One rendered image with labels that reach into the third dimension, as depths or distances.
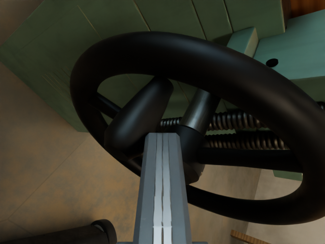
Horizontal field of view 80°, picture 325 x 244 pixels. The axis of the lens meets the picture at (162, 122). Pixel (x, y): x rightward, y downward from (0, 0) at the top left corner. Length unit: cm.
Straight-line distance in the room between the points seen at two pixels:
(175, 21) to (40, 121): 78
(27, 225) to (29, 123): 42
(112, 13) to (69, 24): 12
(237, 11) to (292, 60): 10
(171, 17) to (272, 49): 15
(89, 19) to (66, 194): 84
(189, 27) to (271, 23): 11
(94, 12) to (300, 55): 33
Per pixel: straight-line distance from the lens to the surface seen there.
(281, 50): 27
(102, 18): 42
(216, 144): 30
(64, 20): 50
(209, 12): 31
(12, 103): 97
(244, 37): 28
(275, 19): 30
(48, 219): 109
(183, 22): 33
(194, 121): 24
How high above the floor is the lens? 94
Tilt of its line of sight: 40 degrees down
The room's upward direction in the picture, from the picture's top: 91 degrees clockwise
